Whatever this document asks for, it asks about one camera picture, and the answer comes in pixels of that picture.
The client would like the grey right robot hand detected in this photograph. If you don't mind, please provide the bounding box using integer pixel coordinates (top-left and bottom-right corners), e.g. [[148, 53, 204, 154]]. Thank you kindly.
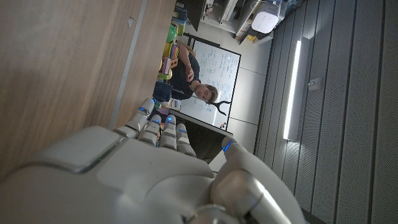
[[0, 98, 307, 224]]

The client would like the black computer monitor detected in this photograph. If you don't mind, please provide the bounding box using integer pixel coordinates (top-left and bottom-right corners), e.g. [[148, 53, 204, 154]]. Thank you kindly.
[[158, 108, 234, 163]]

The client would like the dark blue box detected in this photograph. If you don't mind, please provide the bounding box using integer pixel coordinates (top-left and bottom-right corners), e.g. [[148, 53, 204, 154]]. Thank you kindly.
[[152, 81, 174, 103]]

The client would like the man in dark t-shirt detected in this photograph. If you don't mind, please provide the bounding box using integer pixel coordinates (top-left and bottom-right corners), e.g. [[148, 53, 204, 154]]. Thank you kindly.
[[168, 42, 219, 105]]

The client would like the black forked stand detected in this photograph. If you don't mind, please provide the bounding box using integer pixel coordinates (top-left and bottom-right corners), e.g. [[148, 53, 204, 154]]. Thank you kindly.
[[213, 100, 233, 116]]

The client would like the colourful toy stack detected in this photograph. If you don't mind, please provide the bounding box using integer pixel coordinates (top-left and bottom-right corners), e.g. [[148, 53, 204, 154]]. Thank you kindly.
[[157, 42, 180, 81]]

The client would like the long white ceiling light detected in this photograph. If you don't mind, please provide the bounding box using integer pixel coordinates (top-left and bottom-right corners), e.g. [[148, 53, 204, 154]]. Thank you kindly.
[[282, 39, 302, 141]]

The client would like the white shelf unit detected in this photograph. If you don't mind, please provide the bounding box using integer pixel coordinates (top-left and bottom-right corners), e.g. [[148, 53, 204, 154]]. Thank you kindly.
[[201, 0, 274, 44]]

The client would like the white air purifier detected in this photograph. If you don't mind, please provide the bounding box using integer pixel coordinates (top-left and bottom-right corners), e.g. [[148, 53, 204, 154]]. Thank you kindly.
[[251, 0, 282, 34]]

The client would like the whiteboard with black frame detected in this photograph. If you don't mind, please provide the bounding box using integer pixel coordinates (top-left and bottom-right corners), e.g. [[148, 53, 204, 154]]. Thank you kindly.
[[178, 39, 242, 131]]

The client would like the grey wall switch plate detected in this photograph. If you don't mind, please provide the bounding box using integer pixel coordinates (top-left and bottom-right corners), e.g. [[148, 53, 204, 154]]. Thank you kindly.
[[308, 77, 323, 91]]

